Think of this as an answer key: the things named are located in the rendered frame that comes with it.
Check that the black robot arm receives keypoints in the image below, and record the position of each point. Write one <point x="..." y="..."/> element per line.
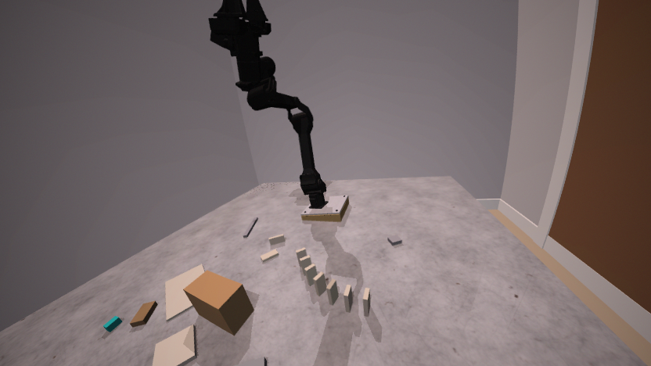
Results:
<point x="257" y="78"/>

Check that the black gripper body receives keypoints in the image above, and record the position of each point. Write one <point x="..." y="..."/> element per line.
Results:
<point x="246" y="35"/>

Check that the small teal block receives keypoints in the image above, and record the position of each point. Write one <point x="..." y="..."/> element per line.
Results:
<point x="112" y="324"/>

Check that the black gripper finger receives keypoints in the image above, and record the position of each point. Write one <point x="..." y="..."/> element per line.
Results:
<point x="254" y="11"/>
<point x="232" y="8"/>

